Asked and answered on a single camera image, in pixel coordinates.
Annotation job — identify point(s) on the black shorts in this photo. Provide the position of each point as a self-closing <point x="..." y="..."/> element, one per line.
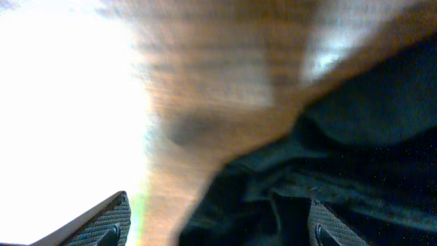
<point x="367" y="151"/>

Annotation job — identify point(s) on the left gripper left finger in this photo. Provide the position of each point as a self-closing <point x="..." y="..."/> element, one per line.
<point x="107" y="223"/>

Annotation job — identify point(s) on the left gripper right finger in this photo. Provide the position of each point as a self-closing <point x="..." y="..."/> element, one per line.
<point x="326" y="229"/>

